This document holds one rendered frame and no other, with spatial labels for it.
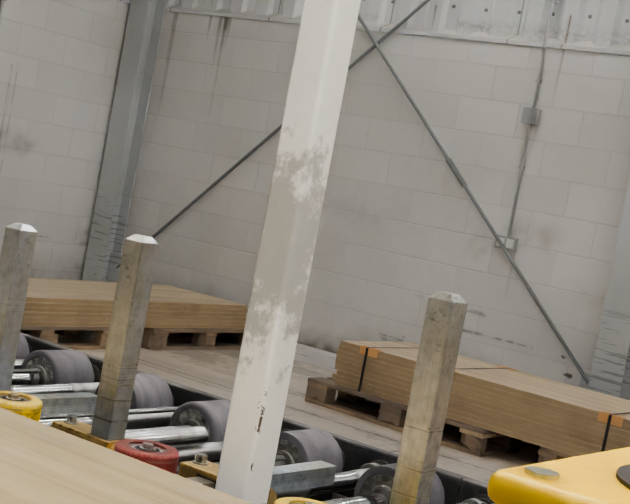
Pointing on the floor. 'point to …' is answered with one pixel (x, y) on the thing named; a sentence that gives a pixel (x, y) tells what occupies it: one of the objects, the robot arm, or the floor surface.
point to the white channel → (286, 248)
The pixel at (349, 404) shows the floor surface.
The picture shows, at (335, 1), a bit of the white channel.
